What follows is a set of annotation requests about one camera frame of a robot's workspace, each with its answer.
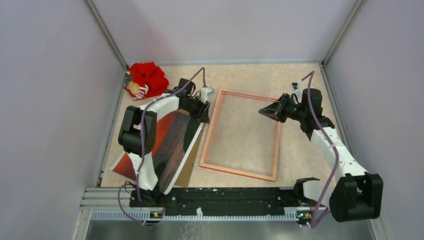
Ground red wooden picture frame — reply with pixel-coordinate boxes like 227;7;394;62
199;89;281;182

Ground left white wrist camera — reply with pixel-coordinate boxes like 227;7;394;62
199;86;215;104

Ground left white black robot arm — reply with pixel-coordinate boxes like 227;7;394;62
118;78;215;207

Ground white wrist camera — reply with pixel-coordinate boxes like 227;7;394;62
199;86;215;104
290;79;303;93

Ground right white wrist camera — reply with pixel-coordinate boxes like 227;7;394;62
290;79;303;93

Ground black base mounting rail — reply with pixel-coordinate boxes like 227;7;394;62
129;187;312;217

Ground sunset landscape photo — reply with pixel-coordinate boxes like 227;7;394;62
102;110;204;194

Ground white slotted cable duct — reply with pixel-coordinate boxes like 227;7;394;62
91;208;299;222

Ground brown fibreboard backing board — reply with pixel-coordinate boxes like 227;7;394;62
174;110;204;188

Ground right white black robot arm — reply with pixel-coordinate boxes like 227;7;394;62
258;88;384;223

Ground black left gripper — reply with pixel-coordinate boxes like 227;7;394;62
181;95;211;124

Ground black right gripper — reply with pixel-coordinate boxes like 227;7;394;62
258;93;307;124

